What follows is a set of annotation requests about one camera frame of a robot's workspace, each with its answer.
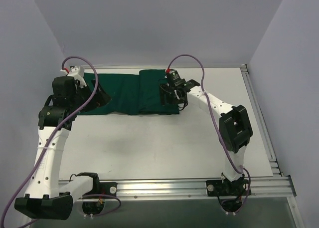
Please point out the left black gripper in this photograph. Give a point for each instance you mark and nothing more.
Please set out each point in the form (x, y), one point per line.
(94, 96)

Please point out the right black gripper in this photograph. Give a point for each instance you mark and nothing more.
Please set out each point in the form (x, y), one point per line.
(168, 94)

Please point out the dark green surgical cloth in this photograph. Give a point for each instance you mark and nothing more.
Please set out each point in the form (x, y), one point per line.
(134, 94)

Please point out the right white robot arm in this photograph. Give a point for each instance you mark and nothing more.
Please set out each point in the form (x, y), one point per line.
(232, 123)

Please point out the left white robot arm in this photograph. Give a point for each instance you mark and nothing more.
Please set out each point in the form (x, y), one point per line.
(43, 198)

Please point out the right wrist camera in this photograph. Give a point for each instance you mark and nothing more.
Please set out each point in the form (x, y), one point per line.
(173, 78)

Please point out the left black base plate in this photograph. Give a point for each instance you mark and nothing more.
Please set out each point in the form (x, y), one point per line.
(107, 188)

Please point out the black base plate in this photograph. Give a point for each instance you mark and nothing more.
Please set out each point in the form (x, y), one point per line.
(226, 188)
(107, 188)

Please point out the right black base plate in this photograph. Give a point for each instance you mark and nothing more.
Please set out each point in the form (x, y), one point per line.
(226, 188)

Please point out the front aluminium rail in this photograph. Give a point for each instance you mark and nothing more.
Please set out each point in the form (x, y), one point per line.
(167, 189)

